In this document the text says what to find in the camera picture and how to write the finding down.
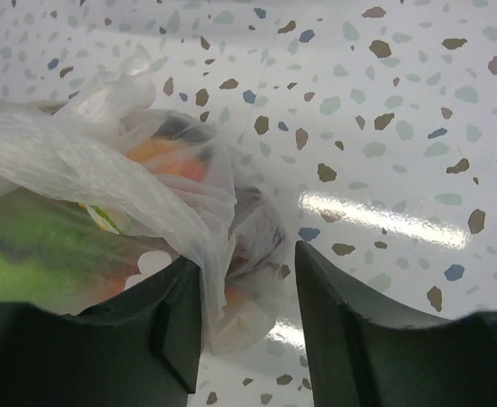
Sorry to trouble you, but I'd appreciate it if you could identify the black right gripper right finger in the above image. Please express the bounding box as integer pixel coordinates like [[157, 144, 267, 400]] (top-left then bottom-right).
[[295, 241, 497, 407]]

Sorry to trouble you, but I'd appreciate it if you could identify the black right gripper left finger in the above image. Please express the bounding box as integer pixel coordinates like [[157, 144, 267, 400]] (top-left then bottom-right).
[[0, 258, 201, 406]]

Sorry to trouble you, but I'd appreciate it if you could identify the clear plastic fruit bag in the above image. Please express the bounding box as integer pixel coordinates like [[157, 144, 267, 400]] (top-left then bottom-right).
[[0, 47, 289, 354]]

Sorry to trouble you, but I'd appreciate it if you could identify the orange peach toy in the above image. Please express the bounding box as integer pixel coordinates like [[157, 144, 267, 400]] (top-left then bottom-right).
[[125, 138, 208, 182]]

